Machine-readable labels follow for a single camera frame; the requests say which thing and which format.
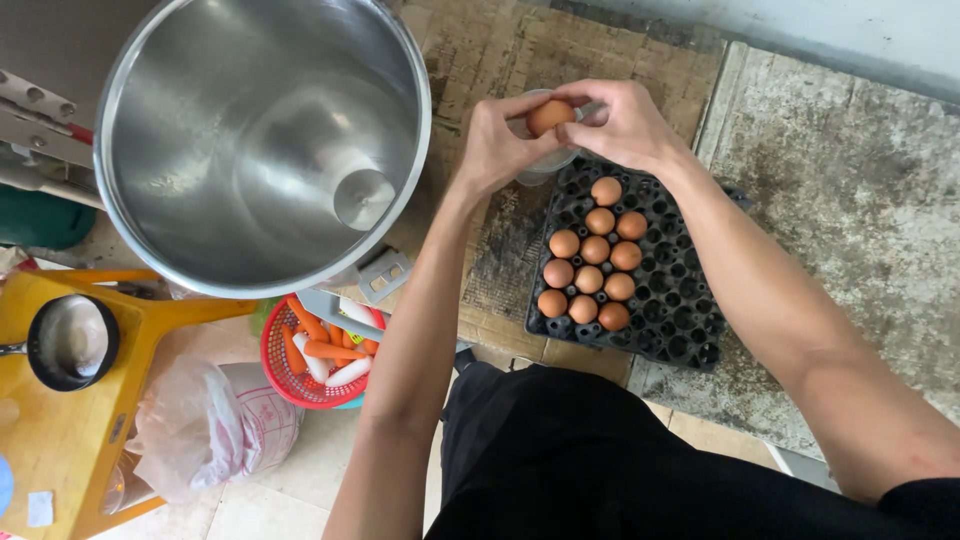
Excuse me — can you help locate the yellow wooden stool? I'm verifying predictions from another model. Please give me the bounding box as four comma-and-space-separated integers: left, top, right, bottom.
0, 268, 260, 540

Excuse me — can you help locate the person's left hand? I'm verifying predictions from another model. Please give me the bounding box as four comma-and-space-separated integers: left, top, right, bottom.
453, 91, 565, 198

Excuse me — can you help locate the clear plastic cup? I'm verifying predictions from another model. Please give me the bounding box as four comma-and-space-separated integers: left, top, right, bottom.
516, 88, 585, 187

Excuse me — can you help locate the red plastic basket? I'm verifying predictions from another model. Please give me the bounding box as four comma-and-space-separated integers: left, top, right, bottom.
260, 294, 388, 411

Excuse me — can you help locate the cracked brown egg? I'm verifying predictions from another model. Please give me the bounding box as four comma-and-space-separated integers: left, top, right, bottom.
525, 99, 577, 138

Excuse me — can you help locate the clear glass jar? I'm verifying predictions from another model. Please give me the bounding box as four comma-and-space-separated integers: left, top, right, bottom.
101, 450, 156, 516

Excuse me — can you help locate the green plastic container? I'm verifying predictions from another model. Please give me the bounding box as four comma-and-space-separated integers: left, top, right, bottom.
0, 183, 98, 251

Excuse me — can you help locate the white radish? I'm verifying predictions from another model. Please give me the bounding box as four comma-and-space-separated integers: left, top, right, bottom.
291, 332, 332, 384
324, 356, 375, 389
339, 298, 381, 329

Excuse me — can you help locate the white paper note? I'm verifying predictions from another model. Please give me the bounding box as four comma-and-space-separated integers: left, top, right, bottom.
27, 491, 56, 528

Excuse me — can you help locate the person's black clothing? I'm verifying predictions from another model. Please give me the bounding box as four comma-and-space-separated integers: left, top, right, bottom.
423, 362, 960, 540

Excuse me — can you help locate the worn cardboard sheet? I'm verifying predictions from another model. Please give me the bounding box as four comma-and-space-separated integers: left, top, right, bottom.
330, 0, 729, 387

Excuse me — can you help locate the small black pan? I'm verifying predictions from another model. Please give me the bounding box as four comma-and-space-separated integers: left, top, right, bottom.
0, 294, 122, 393

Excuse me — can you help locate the cluster of brown eggs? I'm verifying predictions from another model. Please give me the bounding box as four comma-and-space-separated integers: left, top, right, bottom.
537, 176, 649, 333

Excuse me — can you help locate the black plastic egg tray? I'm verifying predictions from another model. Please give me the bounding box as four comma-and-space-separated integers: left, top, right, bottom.
525, 156, 753, 372

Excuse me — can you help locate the large steel mixing bowl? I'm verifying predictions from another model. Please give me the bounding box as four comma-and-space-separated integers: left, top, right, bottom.
93, 0, 433, 300

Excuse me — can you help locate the person's right hand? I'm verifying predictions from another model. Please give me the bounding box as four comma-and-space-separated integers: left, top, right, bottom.
553, 78, 690, 177

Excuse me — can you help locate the pink-white plastic bag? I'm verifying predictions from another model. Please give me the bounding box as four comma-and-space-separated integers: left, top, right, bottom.
123, 355, 306, 506

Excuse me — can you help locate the orange carrot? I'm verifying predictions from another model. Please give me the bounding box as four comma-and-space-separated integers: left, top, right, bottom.
303, 339, 369, 362
287, 296, 332, 344
280, 324, 309, 377

